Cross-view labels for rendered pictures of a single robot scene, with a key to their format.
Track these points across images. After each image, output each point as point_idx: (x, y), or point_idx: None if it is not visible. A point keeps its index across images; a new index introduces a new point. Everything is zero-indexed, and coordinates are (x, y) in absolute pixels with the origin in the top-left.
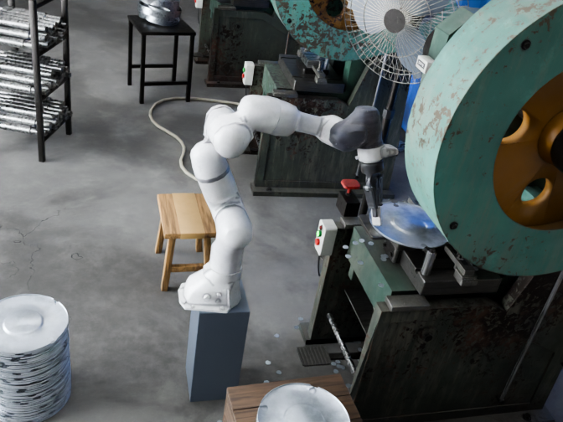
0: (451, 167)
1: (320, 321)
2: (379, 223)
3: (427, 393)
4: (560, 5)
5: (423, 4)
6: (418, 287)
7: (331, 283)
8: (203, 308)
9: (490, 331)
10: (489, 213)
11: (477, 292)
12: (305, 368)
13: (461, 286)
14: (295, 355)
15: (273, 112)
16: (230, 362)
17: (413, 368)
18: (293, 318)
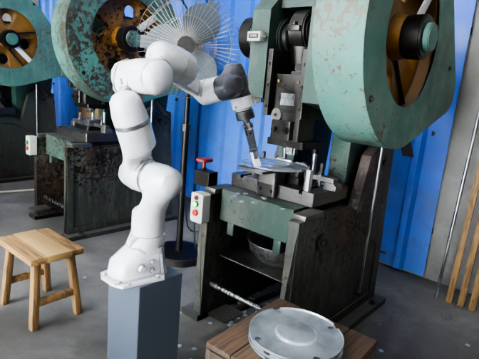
0: (370, 40)
1: (205, 292)
2: (259, 164)
3: (323, 302)
4: None
5: (207, 28)
6: (308, 203)
7: (209, 251)
8: (140, 282)
9: (350, 231)
10: (384, 89)
11: (338, 199)
12: (212, 337)
13: (331, 195)
14: (196, 331)
15: (183, 53)
16: (169, 341)
17: (316, 279)
18: None
